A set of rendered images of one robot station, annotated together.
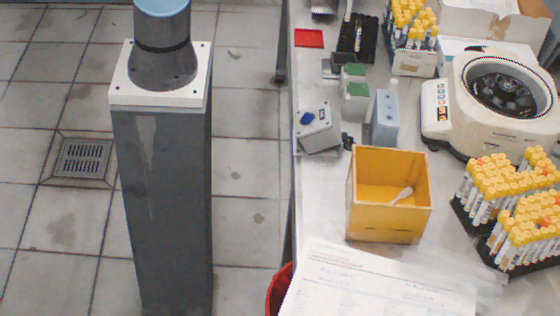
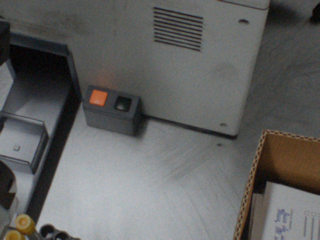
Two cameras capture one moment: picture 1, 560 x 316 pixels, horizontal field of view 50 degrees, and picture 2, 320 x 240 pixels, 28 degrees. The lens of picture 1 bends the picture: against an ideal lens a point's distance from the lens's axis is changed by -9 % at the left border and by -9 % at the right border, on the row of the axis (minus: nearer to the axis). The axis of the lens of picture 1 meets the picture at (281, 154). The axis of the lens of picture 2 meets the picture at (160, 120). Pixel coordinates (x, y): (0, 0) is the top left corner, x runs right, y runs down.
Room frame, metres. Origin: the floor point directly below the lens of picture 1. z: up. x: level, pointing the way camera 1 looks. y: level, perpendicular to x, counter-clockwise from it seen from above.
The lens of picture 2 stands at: (1.21, -0.30, 1.57)
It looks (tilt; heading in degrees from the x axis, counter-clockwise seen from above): 64 degrees down; 20
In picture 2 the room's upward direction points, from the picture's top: 1 degrees counter-clockwise
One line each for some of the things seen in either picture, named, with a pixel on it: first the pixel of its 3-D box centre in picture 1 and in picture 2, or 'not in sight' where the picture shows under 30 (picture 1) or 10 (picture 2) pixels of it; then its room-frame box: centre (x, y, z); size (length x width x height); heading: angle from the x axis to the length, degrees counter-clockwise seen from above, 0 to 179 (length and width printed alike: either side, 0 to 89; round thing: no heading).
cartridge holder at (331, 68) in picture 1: (343, 65); not in sight; (1.14, -0.11, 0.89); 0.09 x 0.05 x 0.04; 95
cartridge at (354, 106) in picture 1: (355, 101); not in sight; (1.00, -0.14, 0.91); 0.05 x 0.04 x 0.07; 95
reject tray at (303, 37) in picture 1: (308, 37); not in sight; (1.25, -0.03, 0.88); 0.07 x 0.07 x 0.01; 5
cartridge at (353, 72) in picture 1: (352, 81); not in sight; (1.07, -0.13, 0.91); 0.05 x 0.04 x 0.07; 95
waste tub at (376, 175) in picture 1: (386, 195); not in sight; (0.74, -0.19, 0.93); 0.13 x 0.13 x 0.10; 1
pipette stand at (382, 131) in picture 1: (383, 126); not in sight; (0.92, -0.19, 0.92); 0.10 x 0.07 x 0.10; 179
